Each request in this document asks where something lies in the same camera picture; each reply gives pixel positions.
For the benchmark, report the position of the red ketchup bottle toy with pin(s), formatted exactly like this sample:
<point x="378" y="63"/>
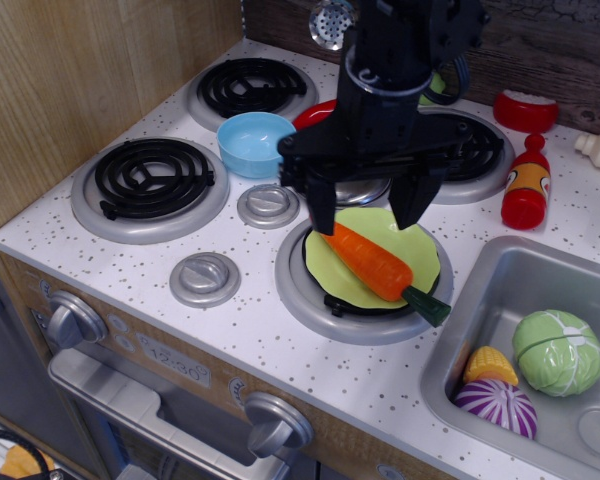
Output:
<point x="525" y="201"/>

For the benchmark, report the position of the back left stove burner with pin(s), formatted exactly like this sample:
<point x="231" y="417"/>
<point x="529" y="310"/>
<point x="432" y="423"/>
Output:
<point x="244" y="85"/>

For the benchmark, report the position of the oven dial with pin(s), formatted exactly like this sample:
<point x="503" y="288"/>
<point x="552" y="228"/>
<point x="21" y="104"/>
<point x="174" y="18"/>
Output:
<point x="73" y="321"/>
<point x="276" y="424"/>

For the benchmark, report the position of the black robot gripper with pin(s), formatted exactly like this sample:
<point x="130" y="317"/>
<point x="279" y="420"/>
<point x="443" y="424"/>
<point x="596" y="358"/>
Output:
<point x="376" y="129"/>

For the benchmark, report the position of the front right stove burner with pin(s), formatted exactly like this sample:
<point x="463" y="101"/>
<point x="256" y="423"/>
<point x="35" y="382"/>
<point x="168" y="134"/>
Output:
<point x="308" y="303"/>

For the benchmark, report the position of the light green plate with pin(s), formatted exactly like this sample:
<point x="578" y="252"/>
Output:
<point x="412" y="245"/>

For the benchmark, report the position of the silver pot lid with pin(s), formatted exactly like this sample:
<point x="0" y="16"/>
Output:
<point x="360" y="192"/>

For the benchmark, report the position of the orange toy carrot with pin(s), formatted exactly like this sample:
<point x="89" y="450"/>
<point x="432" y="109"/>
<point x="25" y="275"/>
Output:
<point x="385" y="274"/>

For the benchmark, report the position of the front left stove burner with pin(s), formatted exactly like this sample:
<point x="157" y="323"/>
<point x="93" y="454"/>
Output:
<point x="149" y="190"/>

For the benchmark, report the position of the yellow corn toy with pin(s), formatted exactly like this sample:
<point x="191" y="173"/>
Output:
<point x="489" y="363"/>

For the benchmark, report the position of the light blue bowl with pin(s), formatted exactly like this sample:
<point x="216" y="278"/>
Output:
<point x="248" y="143"/>

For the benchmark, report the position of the silver sink basin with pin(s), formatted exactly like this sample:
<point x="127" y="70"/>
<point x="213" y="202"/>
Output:
<point x="512" y="278"/>

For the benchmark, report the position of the purple onion toy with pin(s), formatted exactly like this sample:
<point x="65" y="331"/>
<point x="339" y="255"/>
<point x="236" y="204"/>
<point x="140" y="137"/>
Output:
<point x="501" y="404"/>

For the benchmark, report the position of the red toy chili pepper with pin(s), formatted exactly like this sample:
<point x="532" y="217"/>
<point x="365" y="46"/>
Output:
<point x="314" y="115"/>

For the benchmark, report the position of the back right stove burner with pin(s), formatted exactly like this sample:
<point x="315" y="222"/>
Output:
<point x="486" y="159"/>

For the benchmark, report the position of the stove burner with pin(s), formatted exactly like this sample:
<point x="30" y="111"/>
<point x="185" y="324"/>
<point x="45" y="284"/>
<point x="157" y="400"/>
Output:
<point x="308" y="303"/>
<point x="486" y="159"/>
<point x="244" y="85"/>
<point x="149" y="190"/>

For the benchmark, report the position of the green broccoli toy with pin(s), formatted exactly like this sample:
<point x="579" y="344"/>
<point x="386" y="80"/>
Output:
<point x="437" y="86"/>

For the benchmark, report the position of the left oven dial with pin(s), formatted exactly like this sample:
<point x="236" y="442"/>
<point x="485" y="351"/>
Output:
<point x="73" y="321"/>

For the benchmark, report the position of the green cabbage toy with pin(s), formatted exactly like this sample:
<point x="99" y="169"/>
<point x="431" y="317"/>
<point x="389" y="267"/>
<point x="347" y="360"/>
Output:
<point x="557" y="353"/>

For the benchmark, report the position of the grey stovetop knob lower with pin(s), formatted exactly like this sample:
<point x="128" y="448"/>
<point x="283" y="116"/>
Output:
<point x="204" y="280"/>

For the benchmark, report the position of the right oven dial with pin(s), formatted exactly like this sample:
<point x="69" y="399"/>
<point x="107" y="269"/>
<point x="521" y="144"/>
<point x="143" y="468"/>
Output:
<point x="276" y="424"/>

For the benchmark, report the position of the yellow object bottom left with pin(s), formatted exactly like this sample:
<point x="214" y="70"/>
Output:
<point x="19" y="463"/>

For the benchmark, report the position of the red cheese wheel toy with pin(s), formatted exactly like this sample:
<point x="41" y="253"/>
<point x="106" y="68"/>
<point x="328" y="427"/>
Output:
<point x="525" y="112"/>

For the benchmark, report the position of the silver oven door handle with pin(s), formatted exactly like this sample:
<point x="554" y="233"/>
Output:
<point x="134" y="408"/>

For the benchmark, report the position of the silver hanging skimmer spoon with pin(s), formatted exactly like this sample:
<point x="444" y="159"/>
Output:
<point x="328" y="22"/>

